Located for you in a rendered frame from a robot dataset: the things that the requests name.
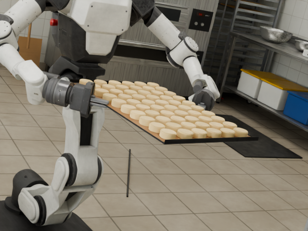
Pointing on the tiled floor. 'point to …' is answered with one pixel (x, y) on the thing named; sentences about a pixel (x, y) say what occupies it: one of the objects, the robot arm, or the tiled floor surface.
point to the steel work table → (283, 48)
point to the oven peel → (30, 47)
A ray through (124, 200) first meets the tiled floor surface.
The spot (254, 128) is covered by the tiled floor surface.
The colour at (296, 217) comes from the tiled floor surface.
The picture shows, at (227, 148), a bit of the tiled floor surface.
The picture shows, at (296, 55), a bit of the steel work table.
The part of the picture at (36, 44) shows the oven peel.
